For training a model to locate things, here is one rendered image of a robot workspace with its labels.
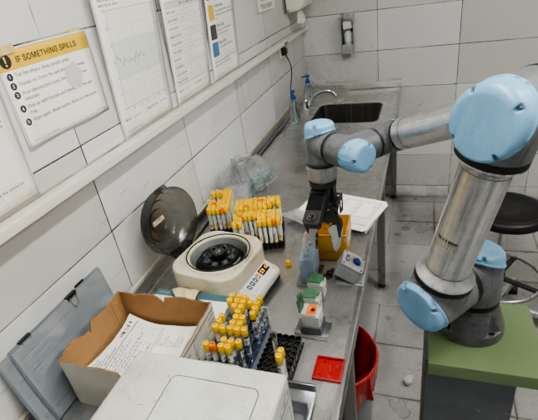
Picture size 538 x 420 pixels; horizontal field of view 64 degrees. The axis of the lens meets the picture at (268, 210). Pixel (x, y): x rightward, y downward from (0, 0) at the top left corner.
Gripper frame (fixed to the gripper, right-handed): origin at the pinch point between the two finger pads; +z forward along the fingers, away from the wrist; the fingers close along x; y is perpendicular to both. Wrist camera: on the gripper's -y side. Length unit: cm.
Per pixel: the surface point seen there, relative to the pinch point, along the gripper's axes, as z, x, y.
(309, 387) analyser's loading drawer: 10.9, -8.0, -36.8
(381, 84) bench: 9, 31, 221
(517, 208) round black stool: 36, -54, 101
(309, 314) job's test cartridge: 8.3, -1.4, -18.2
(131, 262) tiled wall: 3, 57, -17
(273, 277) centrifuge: 12.2, 16.7, -1.9
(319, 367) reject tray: 16.0, -6.5, -26.9
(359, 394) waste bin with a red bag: 65, -6, 6
